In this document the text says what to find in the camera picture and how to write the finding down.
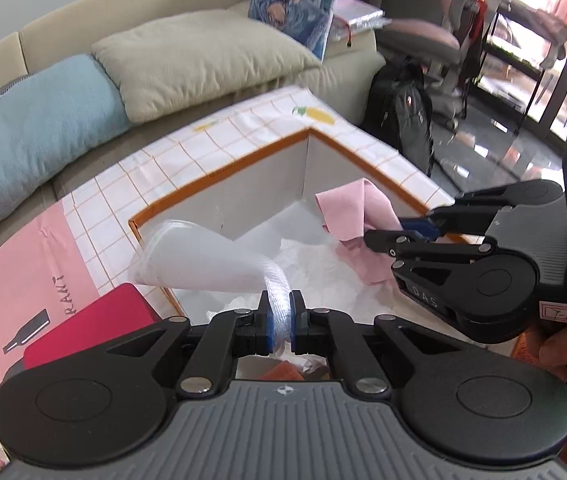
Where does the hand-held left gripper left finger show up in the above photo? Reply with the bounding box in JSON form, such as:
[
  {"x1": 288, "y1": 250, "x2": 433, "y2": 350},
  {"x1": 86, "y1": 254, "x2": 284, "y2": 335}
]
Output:
[{"x1": 104, "y1": 290, "x2": 270, "y2": 400}]

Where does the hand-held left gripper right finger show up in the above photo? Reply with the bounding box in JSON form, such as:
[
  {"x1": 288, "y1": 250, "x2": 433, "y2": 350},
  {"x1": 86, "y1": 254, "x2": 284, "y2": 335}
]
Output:
[{"x1": 288, "y1": 289, "x2": 464, "y2": 400}]

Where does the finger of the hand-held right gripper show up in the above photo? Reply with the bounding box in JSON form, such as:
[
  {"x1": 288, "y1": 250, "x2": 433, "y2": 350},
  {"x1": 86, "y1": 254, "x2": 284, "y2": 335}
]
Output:
[
  {"x1": 397, "y1": 182, "x2": 520, "y2": 242},
  {"x1": 365, "y1": 229, "x2": 498, "y2": 286}
]

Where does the white plastic bag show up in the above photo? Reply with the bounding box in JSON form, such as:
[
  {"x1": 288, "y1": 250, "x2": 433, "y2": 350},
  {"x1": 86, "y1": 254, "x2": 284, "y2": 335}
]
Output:
[{"x1": 206, "y1": 237, "x2": 394, "y2": 326}]

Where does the pink cloth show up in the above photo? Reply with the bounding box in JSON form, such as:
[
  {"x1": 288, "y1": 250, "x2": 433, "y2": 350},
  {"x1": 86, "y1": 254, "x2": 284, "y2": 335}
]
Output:
[{"x1": 313, "y1": 178, "x2": 457, "y2": 285}]

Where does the clear plastic bag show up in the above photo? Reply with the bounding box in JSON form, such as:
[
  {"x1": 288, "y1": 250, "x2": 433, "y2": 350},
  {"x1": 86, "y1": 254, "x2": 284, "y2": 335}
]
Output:
[{"x1": 128, "y1": 219, "x2": 304, "y2": 356}]

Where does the orange cardboard box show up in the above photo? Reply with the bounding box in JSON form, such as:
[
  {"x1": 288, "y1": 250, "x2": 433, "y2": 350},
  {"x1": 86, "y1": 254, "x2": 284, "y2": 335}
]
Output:
[{"x1": 128, "y1": 127, "x2": 469, "y2": 341}]

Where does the black backpack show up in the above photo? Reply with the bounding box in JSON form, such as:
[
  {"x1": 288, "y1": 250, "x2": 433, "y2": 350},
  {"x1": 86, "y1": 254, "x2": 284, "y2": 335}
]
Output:
[{"x1": 361, "y1": 57, "x2": 437, "y2": 178}]

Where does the red square box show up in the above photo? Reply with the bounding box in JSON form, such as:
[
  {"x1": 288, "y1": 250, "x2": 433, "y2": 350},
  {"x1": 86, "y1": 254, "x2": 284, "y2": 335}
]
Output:
[{"x1": 24, "y1": 282, "x2": 162, "y2": 371}]

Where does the pink desk chair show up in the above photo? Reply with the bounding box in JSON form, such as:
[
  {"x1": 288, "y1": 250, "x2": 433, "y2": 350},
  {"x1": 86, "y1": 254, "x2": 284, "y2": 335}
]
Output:
[{"x1": 381, "y1": 0, "x2": 484, "y2": 131}]

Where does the black metal rack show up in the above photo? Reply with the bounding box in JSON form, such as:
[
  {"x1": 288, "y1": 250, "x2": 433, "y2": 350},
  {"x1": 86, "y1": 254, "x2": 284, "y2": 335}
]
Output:
[{"x1": 478, "y1": 0, "x2": 567, "y2": 136}]

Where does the pink printed sheet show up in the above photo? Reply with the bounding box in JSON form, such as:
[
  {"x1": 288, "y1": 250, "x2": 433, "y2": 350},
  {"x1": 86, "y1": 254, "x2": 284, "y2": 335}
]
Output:
[{"x1": 0, "y1": 200, "x2": 129, "y2": 406}]

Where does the anime print pillow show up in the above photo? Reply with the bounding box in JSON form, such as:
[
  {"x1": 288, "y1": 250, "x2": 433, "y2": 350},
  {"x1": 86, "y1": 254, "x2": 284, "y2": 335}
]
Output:
[{"x1": 248, "y1": 0, "x2": 348, "y2": 61}]

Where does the beige pillow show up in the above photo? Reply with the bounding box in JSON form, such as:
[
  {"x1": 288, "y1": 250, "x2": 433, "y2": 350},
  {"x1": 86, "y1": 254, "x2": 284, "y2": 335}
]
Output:
[{"x1": 91, "y1": 12, "x2": 323, "y2": 125}]

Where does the blue pillow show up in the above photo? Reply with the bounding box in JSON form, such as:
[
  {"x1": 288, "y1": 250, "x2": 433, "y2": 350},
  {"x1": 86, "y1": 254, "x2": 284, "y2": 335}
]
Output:
[{"x1": 0, "y1": 54, "x2": 132, "y2": 241}]

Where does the beige sofa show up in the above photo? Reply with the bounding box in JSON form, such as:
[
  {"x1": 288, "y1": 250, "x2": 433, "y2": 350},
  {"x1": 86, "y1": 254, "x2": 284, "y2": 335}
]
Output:
[{"x1": 0, "y1": 0, "x2": 387, "y2": 201}]

